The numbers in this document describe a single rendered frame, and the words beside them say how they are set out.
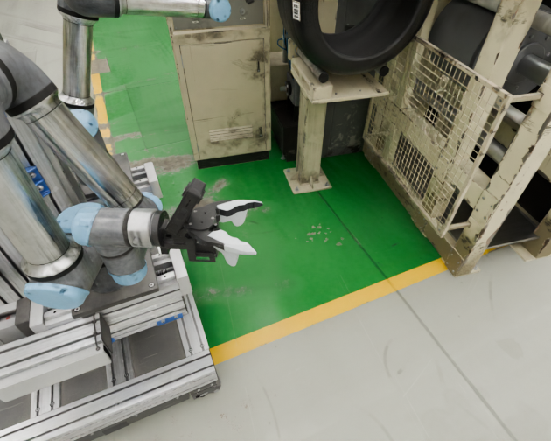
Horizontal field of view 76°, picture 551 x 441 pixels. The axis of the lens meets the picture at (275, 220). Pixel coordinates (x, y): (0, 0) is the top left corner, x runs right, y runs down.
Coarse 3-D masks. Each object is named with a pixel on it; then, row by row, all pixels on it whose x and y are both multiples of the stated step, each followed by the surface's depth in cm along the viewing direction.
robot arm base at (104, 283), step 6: (102, 264) 91; (102, 270) 93; (96, 276) 93; (102, 276) 93; (108, 276) 94; (96, 282) 94; (102, 282) 94; (108, 282) 94; (114, 282) 95; (96, 288) 95; (102, 288) 95; (108, 288) 95; (114, 288) 96; (120, 288) 97
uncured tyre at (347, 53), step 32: (288, 0) 130; (384, 0) 159; (416, 0) 147; (288, 32) 149; (320, 32) 133; (352, 32) 165; (384, 32) 162; (416, 32) 145; (320, 64) 145; (352, 64) 146; (384, 64) 153
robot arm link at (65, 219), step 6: (78, 204) 89; (84, 204) 89; (90, 204) 89; (96, 204) 89; (66, 210) 87; (72, 210) 87; (78, 210) 87; (60, 216) 85; (66, 216) 85; (72, 216) 85; (60, 222) 83; (66, 222) 83; (66, 228) 81
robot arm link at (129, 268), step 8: (136, 248) 73; (144, 248) 78; (104, 256) 70; (120, 256) 70; (128, 256) 71; (136, 256) 74; (112, 264) 71; (120, 264) 72; (128, 264) 73; (136, 264) 74; (144, 264) 78; (112, 272) 74; (120, 272) 73; (128, 272) 74; (136, 272) 75; (144, 272) 78; (120, 280) 75; (128, 280) 75; (136, 280) 77
